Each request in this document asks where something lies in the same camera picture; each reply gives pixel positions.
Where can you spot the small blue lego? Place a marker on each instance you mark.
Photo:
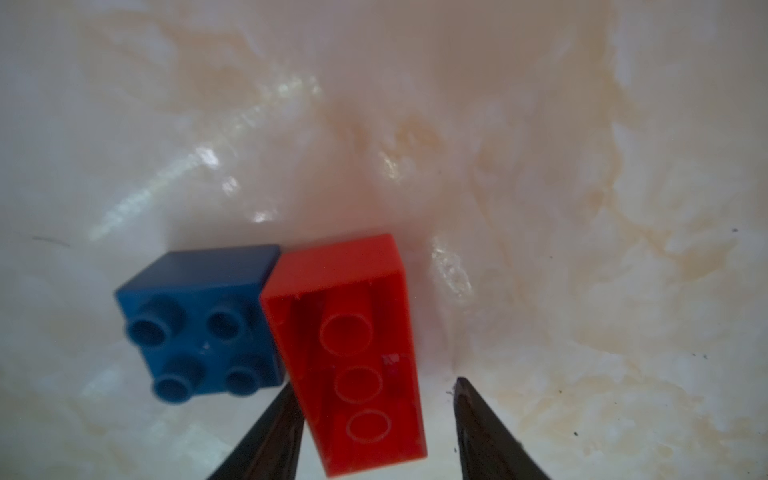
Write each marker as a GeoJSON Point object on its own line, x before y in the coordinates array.
{"type": "Point", "coordinates": [195, 316]}

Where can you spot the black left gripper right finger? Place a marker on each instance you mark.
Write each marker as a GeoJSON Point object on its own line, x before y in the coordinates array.
{"type": "Point", "coordinates": [486, 447]}

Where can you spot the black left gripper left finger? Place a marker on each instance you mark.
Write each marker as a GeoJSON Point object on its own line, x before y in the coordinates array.
{"type": "Point", "coordinates": [271, 448]}

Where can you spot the red lego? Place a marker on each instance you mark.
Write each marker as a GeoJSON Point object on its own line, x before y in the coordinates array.
{"type": "Point", "coordinates": [339, 315]}

